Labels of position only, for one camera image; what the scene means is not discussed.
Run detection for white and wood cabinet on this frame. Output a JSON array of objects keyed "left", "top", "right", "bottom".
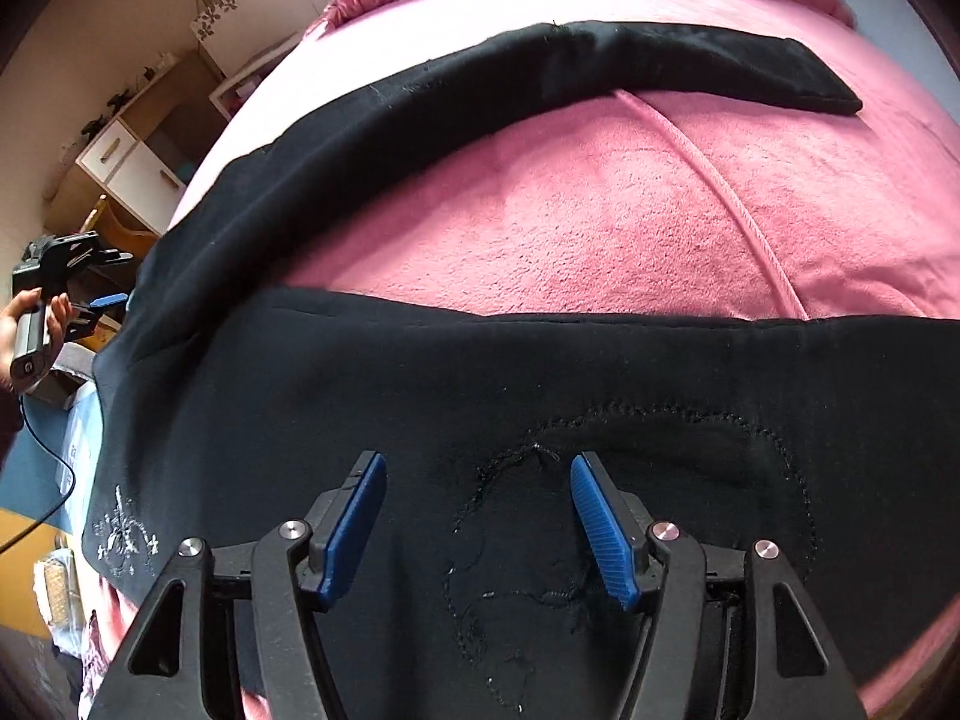
[{"left": 44, "top": 50, "right": 226, "bottom": 234}]

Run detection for blue and yellow chair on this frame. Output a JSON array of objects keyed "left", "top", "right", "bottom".
[{"left": 2, "top": 397, "right": 88, "bottom": 640}]

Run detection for person's left hand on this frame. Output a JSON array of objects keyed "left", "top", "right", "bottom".
[{"left": 2, "top": 288, "right": 75, "bottom": 394}]

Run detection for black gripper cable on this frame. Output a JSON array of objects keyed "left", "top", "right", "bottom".
[{"left": 0, "top": 391, "right": 79, "bottom": 554}]

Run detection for pink bed with sheet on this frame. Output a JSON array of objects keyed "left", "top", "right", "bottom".
[{"left": 78, "top": 0, "right": 960, "bottom": 720}]

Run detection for black pants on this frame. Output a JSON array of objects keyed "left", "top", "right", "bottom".
[{"left": 79, "top": 19, "right": 960, "bottom": 720}]

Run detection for wooden side table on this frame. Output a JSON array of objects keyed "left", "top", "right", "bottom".
[{"left": 80, "top": 195, "right": 158, "bottom": 260}]

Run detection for white bedside table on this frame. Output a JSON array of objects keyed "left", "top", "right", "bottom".
[{"left": 208, "top": 32, "right": 301, "bottom": 121}]

